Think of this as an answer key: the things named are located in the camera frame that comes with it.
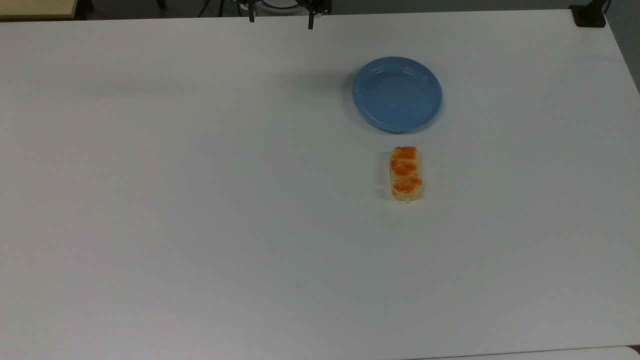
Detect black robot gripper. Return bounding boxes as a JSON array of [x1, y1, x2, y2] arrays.
[[238, 0, 332, 31]]

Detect orange glazed bread loaf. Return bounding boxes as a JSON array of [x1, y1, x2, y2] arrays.
[[388, 145, 424, 204]]

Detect blue plastic plate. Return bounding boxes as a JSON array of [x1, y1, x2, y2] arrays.
[[351, 56, 444, 134]]

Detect black tripod legs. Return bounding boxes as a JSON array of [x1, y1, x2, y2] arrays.
[[198, 0, 227, 18]]

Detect yellow wooden table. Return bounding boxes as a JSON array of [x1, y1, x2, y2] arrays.
[[0, 0, 80, 20]]

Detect black table clamp mount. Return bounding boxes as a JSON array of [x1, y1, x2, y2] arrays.
[[568, 0, 612, 29]]

